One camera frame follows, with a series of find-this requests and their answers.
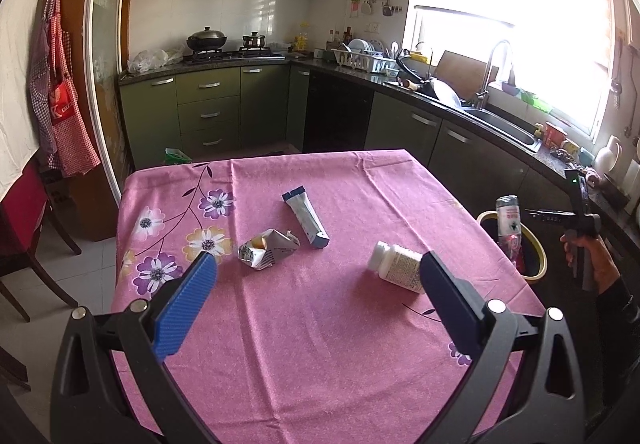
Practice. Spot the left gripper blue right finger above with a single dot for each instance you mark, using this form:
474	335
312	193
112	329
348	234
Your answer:
459	306

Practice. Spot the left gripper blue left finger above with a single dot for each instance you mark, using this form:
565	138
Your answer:
177	313

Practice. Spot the small white drink bottle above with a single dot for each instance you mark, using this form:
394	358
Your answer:
397	265

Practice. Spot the silver snack wrapper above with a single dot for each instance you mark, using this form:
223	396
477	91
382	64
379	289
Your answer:
267	249

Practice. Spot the clear plastic water bottle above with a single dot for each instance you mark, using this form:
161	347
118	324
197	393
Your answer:
509	227

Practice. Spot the yellow rimmed trash bin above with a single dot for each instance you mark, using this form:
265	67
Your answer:
532	261

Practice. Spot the steel kitchen sink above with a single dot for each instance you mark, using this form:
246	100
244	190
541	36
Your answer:
506	128

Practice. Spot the person's right hand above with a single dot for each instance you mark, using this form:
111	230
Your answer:
605	272

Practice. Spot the white kettle jug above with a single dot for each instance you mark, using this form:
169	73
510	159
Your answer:
608	156

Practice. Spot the red tin box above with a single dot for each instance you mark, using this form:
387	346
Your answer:
554	136

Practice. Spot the pink floral tablecloth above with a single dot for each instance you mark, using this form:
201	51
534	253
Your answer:
317	348

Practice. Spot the chrome faucet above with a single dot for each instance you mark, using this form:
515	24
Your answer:
481	95

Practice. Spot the green bag on floor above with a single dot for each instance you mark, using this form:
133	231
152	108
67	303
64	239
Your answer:
174	156

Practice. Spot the wooden cutting board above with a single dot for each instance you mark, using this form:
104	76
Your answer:
463	74

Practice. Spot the red checkered apron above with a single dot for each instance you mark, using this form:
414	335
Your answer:
63	137

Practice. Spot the black frying pan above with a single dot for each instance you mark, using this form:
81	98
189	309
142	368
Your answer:
426	85

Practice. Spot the white dish rack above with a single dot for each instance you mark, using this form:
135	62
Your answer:
360	55

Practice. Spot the white plastic bag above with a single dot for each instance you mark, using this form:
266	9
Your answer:
153	59

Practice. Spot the black wok with lid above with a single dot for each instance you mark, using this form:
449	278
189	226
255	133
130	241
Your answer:
206	39

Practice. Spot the small steel pot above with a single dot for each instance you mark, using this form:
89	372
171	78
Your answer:
254	41

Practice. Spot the yellow oil bottle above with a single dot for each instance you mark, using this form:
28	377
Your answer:
301	41

